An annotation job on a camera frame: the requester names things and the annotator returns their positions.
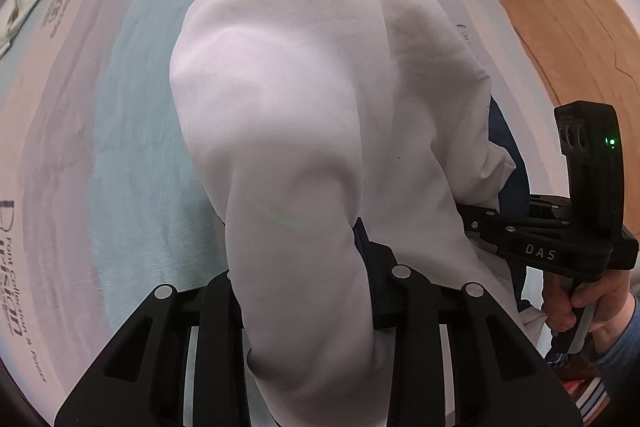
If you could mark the person's right hand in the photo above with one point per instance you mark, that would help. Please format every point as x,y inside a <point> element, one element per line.
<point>607,297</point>

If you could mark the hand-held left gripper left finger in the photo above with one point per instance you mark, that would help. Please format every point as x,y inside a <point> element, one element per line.
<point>150,357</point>

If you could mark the striped printed bed sheet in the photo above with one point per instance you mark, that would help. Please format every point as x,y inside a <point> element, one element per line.
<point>130,132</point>

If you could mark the white garment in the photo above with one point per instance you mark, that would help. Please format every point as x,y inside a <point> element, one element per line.
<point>310,117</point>

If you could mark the striped flat item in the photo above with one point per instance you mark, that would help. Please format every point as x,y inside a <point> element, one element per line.
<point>590,394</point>

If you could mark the navy cloth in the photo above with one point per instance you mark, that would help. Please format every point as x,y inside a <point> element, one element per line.
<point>515,187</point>

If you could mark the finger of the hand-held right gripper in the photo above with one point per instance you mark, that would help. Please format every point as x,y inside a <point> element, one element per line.
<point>492,224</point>

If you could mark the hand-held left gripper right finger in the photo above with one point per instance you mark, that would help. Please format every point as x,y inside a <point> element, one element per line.
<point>450,357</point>

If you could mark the person's right forearm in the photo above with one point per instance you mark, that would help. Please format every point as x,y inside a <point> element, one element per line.
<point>617,342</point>

